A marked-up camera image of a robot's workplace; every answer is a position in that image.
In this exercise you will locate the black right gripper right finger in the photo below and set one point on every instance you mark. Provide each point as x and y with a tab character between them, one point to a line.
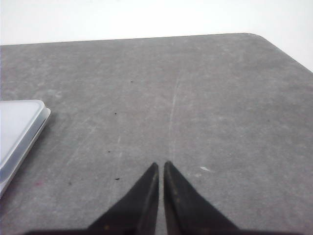
186	211

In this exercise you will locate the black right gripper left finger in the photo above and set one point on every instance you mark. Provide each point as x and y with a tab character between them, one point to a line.
136	212

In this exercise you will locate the silver digital kitchen scale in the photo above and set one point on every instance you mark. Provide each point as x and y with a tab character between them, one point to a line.
21	123

